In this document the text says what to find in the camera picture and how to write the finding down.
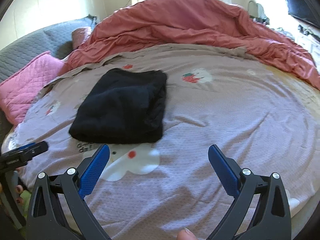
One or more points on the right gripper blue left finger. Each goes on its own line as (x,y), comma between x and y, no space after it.
(90,170)

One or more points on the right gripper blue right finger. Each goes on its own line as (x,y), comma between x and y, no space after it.
(227,170)

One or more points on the black sweater with orange trim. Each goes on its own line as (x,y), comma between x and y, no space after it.
(123,108)

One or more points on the person's left hand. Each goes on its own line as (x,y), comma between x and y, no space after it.
(19,190)

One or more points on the person's right hand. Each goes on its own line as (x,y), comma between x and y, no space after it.
(186,234)

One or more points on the mauve strawberry print bedsheet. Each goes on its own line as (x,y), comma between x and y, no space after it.
(265,119)

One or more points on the pink quilted pillow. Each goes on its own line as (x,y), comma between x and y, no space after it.
(20,89)

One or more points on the grey quilted headboard cover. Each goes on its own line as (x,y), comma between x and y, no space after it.
(55,38)

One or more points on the small mauve pillow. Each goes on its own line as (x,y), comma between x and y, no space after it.
(80,35)

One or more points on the red-pink rumpled duvet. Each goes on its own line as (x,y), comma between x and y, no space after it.
(207,22)

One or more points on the black monitor screen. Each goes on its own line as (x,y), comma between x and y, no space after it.
(300,10)

